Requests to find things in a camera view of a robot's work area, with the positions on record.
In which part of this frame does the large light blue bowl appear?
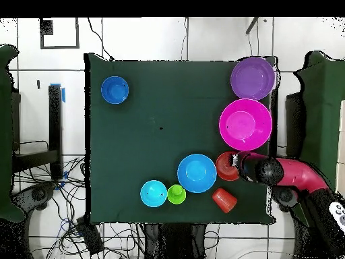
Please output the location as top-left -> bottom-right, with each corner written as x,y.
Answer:
177,153 -> 218,194

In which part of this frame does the green plastic cup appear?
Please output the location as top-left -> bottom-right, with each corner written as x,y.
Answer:
167,184 -> 187,205

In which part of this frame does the small cyan ribbed bowl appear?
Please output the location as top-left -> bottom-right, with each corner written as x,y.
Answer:
139,179 -> 168,208

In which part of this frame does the orange plastic bowl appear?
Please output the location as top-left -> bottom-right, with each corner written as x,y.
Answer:
214,151 -> 241,182

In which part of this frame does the large pink plastic bowl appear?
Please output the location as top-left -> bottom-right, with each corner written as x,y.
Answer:
218,98 -> 274,152

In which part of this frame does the orange plastic cup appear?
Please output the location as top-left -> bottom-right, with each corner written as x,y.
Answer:
212,188 -> 239,214

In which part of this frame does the large purple plastic bowl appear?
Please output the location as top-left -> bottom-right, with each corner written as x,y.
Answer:
230,57 -> 276,101

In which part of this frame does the white box stack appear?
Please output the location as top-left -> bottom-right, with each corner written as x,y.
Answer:
335,99 -> 345,195

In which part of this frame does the dark green tablecloth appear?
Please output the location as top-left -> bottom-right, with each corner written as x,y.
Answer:
84,52 -> 276,226

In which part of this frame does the small dark blue bowl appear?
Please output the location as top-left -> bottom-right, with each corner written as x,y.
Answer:
100,76 -> 130,105

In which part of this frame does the black metal stand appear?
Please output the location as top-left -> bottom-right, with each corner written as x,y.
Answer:
11,84 -> 64,180

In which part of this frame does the green cloth side table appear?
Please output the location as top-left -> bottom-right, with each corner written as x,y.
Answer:
0,44 -> 26,223
292,51 -> 345,227

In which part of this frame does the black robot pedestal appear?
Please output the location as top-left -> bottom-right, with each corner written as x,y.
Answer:
144,223 -> 207,259

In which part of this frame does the tangle of black cables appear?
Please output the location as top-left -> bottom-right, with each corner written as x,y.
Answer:
13,156 -> 146,259

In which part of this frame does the thin black floor cable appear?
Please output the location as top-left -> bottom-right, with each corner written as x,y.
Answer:
87,18 -> 114,61

